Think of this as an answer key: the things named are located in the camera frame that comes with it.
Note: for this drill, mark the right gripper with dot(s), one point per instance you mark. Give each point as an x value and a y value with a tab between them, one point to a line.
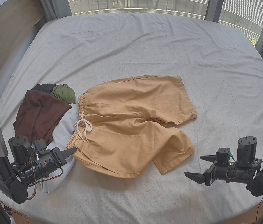
217	174

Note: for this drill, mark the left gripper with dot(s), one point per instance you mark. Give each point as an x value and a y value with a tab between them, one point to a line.
51	161

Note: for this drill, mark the tan shorts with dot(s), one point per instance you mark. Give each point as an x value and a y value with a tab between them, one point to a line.
133	125

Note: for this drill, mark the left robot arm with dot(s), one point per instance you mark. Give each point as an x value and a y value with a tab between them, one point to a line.
3	171

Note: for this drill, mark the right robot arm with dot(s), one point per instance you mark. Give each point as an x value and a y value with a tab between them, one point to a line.
248	148

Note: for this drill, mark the pale blue garment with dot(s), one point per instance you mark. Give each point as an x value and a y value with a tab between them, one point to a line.
63	129

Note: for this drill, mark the brown garment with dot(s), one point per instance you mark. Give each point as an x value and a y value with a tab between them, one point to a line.
38	115

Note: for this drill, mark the green garment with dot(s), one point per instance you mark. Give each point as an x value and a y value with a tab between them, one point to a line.
63	93

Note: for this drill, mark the dark grey garment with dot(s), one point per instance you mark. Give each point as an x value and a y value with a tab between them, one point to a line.
41	87

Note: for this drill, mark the bed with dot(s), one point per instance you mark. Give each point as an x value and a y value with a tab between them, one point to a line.
145	43

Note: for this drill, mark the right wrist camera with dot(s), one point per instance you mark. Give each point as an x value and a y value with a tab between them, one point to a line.
222	156

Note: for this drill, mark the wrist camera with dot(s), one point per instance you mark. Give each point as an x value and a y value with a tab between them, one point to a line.
40	146
222	156

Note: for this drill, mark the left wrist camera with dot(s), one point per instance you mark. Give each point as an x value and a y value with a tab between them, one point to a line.
40	146

